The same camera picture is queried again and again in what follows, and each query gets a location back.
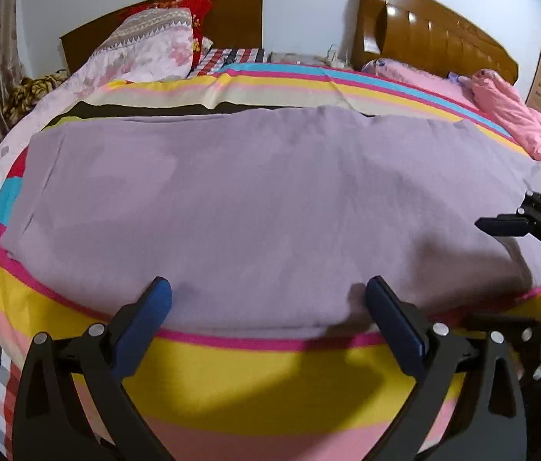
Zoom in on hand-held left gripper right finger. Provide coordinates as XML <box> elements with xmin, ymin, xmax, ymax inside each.
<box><xmin>365</xmin><ymin>276</ymin><xmax>528</xmax><ymax>461</ymax></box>

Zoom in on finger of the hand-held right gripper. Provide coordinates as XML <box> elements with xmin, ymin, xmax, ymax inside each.
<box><xmin>465</xmin><ymin>316</ymin><xmax>541</xmax><ymax>385</ymax></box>
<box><xmin>474</xmin><ymin>192</ymin><xmax>541</xmax><ymax>250</ymax></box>

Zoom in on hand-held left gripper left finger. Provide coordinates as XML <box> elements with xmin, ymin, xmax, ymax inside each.
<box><xmin>11</xmin><ymin>276</ymin><xmax>174</xmax><ymax>461</ymax></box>

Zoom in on purple pants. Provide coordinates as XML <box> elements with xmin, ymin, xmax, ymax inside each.
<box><xmin>0</xmin><ymin>104</ymin><xmax>541</xmax><ymax>339</ymax></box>

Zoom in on pink quilt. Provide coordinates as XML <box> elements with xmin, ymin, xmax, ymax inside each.
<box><xmin>471</xmin><ymin>70</ymin><xmax>541</xmax><ymax>202</ymax></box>

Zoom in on colourful striped blanket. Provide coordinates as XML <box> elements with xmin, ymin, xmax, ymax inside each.
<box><xmin>0</xmin><ymin>62</ymin><xmax>541</xmax><ymax>461</ymax></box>

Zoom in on pink bed sheet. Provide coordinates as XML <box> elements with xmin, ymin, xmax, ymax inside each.
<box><xmin>361</xmin><ymin>58</ymin><xmax>530</xmax><ymax>154</ymax></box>

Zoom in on glossy brown wooden headboard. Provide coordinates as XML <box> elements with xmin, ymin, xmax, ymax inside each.
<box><xmin>351</xmin><ymin>0</ymin><xmax>519</xmax><ymax>85</ymax></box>

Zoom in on yellow and black blanket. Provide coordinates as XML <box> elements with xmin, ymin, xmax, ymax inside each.
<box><xmin>2</xmin><ymin>73</ymin><xmax>69</xmax><ymax>123</ymax></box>

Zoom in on cloth-covered nightstand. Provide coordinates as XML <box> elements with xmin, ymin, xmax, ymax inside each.
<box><xmin>268</xmin><ymin>50</ymin><xmax>348</xmax><ymax>65</ymax></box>

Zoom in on white floral quilt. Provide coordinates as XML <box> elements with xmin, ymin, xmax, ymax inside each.
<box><xmin>0</xmin><ymin>7</ymin><xmax>194</xmax><ymax>423</ymax></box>

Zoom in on red patterned pillow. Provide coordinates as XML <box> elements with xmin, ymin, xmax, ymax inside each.
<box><xmin>117</xmin><ymin>0</ymin><xmax>216</xmax><ymax>65</ymax></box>

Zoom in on dark plain wooden headboard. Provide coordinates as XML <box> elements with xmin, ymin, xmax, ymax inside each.
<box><xmin>60</xmin><ymin>0</ymin><xmax>265</xmax><ymax>75</ymax></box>

